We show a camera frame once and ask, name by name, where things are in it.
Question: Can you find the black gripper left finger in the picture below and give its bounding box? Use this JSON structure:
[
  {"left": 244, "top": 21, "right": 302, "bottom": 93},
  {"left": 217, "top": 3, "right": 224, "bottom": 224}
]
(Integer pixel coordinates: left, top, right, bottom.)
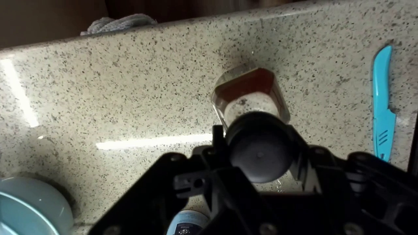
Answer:
[{"left": 89, "top": 124, "right": 259, "bottom": 235}]

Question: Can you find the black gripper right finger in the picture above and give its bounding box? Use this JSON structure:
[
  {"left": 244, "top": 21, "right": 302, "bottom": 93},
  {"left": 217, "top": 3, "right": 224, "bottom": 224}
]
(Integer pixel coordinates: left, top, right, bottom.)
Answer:
[{"left": 295, "top": 129, "right": 418, "bottom": 235}]

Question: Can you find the brown sauce bottle black cap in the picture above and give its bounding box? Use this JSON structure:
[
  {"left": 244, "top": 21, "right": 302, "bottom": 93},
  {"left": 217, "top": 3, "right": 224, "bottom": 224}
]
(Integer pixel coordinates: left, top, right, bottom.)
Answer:
[{"left": 210, "top": 64, "right": 302, "bottom": 185}]

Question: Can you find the white canister dark label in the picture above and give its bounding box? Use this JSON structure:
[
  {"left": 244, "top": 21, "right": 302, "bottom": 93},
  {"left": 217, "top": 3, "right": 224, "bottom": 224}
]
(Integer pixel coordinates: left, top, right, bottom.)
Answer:
[{"left": 166, "top": 208, "right": 212, "bottom": 235}]

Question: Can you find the turquoise knife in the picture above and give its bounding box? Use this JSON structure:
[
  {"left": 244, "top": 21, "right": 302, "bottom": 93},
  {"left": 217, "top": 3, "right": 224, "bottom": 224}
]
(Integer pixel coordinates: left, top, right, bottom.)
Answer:
[{"left": 370, "top": 43, "right": 399, "bottom": 163}]

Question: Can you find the large blue bowl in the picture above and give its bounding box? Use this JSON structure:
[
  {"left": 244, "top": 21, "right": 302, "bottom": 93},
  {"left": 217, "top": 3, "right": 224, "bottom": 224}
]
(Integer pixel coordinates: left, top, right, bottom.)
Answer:
[{"left": 0, "top": 175, "right": 76, "bottom": 235}]

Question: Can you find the grey towel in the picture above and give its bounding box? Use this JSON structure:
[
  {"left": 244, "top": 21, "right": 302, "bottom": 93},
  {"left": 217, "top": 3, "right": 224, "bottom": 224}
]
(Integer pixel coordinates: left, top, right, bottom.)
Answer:
[{"left": 80, "top": 12, "right": 160, "bottom": 36}]

